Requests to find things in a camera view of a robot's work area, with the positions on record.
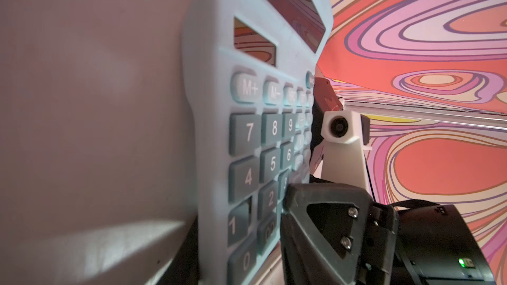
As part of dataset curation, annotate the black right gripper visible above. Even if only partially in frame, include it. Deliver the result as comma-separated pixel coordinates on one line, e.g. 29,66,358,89
280,183,495,284

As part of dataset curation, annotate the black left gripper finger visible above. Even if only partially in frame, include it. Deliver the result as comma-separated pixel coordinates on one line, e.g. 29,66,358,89
157,217,200,285

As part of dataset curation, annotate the teal calculator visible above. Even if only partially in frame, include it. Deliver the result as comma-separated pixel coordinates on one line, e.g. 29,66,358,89
182,0,333,284

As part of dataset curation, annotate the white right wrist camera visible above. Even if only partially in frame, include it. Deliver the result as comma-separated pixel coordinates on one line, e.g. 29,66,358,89
321,110,372,193

